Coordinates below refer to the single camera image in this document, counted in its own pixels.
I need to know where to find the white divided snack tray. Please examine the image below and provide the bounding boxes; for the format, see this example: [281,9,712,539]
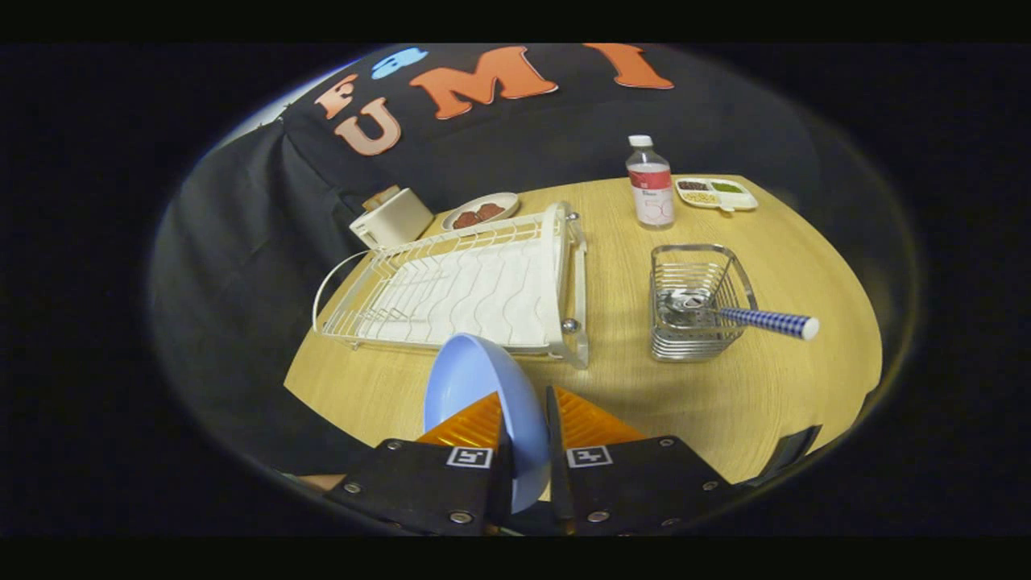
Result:
[673,176,759,213]

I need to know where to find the spoon with blue checked handle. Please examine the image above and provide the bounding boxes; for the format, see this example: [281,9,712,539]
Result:
[660,290,820,341]

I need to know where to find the white wire dish rack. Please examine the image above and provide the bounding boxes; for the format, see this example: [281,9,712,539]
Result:
[312,201,590,370]

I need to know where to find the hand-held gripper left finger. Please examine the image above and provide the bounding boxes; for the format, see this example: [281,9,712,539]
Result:
[322,392,516,537]

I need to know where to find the black backdrop cloth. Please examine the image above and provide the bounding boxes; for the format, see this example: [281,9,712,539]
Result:
[149,44,911,484]

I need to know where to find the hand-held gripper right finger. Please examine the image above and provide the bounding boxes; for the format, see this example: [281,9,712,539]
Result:
[546,385,734,537]

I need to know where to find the small plate with brown cookies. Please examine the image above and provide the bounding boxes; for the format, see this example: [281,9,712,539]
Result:
[441,192,520,232]

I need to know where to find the white toaster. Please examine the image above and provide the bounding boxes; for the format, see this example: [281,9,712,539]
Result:
[349,188,434,249]

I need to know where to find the clear bottle with red label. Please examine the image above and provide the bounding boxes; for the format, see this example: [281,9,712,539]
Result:
[626,135,675,231]

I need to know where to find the blue plate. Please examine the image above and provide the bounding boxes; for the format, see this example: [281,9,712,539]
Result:
[424,333,553,514]

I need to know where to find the metal wire basket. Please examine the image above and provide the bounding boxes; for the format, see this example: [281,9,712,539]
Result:
[649,244,758,362]

